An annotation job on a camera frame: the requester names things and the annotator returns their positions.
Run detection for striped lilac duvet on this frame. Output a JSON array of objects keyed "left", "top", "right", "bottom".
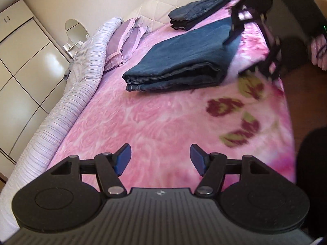
[{"left": 0, "top": 17, "right": 124, "bottom": 233}]

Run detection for black folded jeans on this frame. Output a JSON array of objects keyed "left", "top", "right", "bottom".
[{"left": 170, "top": 6, "right": 230, "bottom": 31}]

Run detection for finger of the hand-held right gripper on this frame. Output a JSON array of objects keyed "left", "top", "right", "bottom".
[
  {"left": 255, "top": 20, "right": 282, "bottom": 84},
  {"left": 224, "top": 3, "right": 267, "bottom": 45}
]

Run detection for glossy cream wardrobe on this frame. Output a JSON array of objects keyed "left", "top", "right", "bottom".
[{"left": 0, "top": 0, "right": 72, "bottom": 183}]

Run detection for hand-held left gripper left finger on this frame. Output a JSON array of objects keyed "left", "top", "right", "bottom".
[{"left": 50, "top": 143, "right": 132, "bottom": 199}]

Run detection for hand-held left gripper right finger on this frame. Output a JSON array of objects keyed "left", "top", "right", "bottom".
[{"left": 190, "top": 144, "right": 272, "bottom": 198}]

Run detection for pink floral blanket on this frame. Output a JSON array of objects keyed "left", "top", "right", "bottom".
[{"left": 46, "top": 0, "right": 298, "bottom": 192}]

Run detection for oval table mirror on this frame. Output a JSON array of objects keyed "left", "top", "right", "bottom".
[{"left": 63, "top": 18, "right": 90, "bottom": 58}]

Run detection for purple pillow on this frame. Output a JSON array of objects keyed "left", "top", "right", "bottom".
[
  {"left": 103, "top": 18, "right": 140, "bottom": 72},
  {"left": 122, "top": 17, "right": 152, "bottom": 62}
]

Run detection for blue denim jeans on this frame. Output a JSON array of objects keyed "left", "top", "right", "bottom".
[{"left": 122, "top": 17, "right": 244, "bottom": 92}]

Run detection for grey-blue folded jeans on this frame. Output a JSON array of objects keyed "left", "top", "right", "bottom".
[{"left": 168, "top": 0, "right": 234, "bottom": 22}]

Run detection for cream quilted headboard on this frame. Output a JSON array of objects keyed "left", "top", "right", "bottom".
[{"left": 123, "top": 0, "right": 243, "bottom": 24}]

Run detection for person's dark trouser leg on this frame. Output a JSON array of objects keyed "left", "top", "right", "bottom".
[{"left": 294, "top": 127, "right": 327, "bottom": 236}]

